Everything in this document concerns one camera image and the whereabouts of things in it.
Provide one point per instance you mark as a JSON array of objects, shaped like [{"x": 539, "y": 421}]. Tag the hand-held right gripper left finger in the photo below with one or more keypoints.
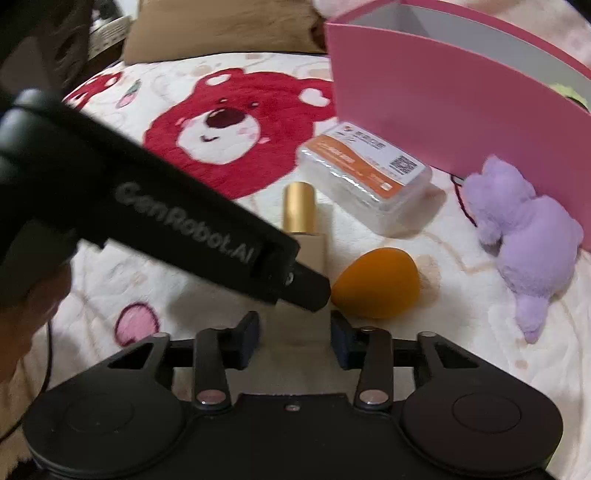
[{"x": 249, "y": 339}]

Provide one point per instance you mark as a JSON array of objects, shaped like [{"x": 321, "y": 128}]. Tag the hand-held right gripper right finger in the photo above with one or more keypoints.
[{"x": 339, "y": 344}]

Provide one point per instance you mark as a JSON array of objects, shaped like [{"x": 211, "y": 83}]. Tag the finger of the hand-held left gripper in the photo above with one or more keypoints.
[{"x": 311, "y": 290}]

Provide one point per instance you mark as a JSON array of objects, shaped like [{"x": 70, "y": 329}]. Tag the orange makeup sponge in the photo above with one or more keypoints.
[{"x": 374, "y": 286}]

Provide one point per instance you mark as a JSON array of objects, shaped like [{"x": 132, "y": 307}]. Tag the foundation bottle gold cap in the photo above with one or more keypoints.
[{"x": 299, "y": 207}]

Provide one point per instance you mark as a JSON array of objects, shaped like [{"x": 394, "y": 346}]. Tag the purple plush toy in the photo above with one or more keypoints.
[{"x": 531, "y": 240}]

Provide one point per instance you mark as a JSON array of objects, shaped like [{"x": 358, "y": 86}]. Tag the pink cardboard box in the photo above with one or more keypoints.
[{"x": 438, "y": 106}]

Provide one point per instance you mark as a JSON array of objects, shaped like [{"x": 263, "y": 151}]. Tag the green yarn ball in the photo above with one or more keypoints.
[{"x": 572, "y": 94}]

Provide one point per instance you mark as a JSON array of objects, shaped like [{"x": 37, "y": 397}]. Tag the person's left hand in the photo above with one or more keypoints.
[{"x": 27, "y": 332}]

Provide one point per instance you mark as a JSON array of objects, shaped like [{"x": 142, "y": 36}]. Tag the clear plastic box orange label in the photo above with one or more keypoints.
[{"x": 364, "y": 180}]

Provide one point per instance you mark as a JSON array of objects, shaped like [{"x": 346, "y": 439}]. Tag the white ribbed object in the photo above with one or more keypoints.
[{"x": 111, "y": 34}]

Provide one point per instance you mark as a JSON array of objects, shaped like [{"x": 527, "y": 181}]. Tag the brown pillow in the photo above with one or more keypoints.
[{"x": 207, "y": 32}]

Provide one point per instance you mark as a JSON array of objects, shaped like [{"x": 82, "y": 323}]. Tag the dark clutter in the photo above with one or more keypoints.
[{"x": 41, "y": 37}]

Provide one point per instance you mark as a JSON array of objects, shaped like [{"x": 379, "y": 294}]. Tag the pink cartoon printed pillow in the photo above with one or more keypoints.
[{"x": 545, "y": 18}]

